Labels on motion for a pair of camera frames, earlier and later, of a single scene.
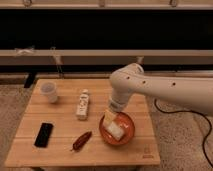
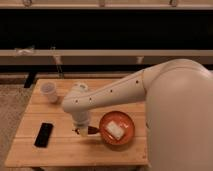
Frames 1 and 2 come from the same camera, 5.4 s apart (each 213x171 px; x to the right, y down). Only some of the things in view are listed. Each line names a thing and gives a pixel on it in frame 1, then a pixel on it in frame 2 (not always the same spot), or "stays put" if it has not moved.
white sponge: (114, 129) stays put
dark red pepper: (81, 141) → (91, 130)
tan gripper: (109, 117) → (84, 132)
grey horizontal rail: (60, 57) stays put
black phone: (44, 134) stays put
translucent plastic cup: (50, 90) stays put
